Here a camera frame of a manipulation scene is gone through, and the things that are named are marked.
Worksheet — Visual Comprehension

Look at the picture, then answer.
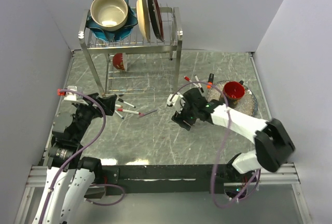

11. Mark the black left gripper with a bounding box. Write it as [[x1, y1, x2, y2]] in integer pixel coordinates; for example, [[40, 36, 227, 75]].
[[73, 92, 116, 142]]

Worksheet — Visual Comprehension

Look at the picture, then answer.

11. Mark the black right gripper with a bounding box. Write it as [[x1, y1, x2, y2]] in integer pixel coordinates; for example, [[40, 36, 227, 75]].
[[172, 97, 198, 131]]

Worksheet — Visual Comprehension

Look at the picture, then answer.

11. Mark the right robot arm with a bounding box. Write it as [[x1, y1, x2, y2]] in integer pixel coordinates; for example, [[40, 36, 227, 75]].
[[167, 88, 295, 181]]

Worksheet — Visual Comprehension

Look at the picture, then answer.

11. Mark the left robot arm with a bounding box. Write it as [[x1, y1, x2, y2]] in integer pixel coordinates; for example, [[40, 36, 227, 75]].
[[33, 86, 117, 223]]

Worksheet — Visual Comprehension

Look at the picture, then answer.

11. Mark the blue capped white marker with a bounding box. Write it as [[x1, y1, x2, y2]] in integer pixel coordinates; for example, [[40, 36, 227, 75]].
[[114, 110, 124, 119]]

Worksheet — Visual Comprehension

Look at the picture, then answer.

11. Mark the black capped white marker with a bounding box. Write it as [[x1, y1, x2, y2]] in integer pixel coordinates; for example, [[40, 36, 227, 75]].
[[117, 98, 136, 108]]

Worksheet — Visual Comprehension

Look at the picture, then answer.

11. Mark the steel dish rack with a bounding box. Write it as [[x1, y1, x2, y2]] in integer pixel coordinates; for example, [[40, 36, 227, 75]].
[[78, 7, 183, 96]]

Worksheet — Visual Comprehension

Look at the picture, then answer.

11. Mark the small red patterned bowl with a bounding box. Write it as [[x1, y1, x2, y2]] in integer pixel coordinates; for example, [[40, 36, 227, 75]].
[[112, 53, 128, 72]]

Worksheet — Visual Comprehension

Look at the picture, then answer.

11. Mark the red cup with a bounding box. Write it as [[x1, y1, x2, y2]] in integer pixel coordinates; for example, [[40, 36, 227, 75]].
[[223, 80, 245, 102]]

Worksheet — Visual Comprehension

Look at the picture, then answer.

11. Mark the speckled grey plate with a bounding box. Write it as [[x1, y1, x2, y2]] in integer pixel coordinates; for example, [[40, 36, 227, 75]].
[[214, 80, 258, 117]]

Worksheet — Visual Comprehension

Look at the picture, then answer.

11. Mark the blue wavy bowl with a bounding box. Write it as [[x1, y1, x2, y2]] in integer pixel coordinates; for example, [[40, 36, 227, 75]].
[[86, 0, 138, 42]]

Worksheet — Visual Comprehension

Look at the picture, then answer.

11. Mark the beige ceramic bowl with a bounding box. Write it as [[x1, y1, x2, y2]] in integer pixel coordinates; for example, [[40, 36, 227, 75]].
[[90, 0, 129, 31]]

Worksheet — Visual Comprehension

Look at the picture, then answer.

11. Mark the cream plate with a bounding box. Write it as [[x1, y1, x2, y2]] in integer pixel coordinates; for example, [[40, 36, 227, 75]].
[[136, 0, 150, 43]]

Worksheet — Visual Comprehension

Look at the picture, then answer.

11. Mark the dark red plate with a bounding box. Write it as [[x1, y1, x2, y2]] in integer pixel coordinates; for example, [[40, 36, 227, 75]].
[[147, 0, 164, 42]]

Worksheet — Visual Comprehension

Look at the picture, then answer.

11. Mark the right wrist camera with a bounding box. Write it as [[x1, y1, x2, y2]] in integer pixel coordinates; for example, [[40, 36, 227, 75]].
[[167, 92, 186, 114]]

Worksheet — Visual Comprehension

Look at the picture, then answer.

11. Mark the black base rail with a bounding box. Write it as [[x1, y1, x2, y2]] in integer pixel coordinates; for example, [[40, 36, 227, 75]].
[[85, 164, 257, 196]]

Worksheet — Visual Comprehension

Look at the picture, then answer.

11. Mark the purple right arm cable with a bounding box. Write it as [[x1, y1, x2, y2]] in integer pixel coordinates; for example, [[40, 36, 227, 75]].
[[173, 81, 261, 209]]

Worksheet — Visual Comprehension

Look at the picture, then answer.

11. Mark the aluminium frame rail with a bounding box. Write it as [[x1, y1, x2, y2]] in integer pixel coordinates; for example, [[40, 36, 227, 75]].
[[26, 163, 300, 187]]

